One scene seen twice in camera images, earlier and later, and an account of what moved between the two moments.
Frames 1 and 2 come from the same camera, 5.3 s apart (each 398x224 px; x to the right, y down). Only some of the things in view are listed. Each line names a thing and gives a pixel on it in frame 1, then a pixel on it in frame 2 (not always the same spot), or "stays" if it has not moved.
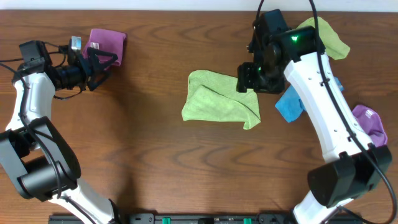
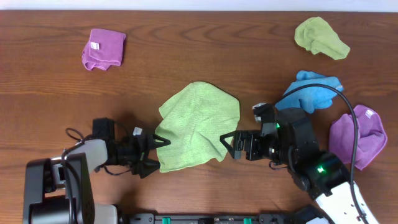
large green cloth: [214, 97] -> [194, 119]
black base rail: [204, 218] stays
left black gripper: [91, 81] -> [143, 151]
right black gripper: [245, 80] -> [252, 137]
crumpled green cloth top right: [334, 47] stays
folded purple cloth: [111, 42] stays
